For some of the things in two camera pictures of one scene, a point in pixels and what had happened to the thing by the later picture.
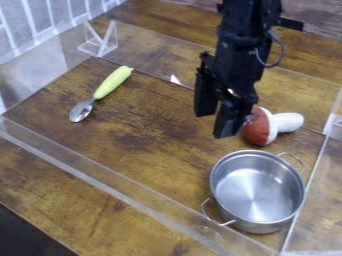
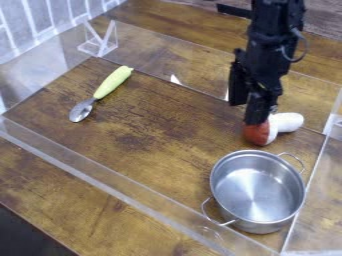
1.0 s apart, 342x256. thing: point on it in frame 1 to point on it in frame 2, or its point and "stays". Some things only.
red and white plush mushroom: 262,125 stays
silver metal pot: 256,190 stays
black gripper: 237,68 to 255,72
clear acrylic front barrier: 136,193 stays
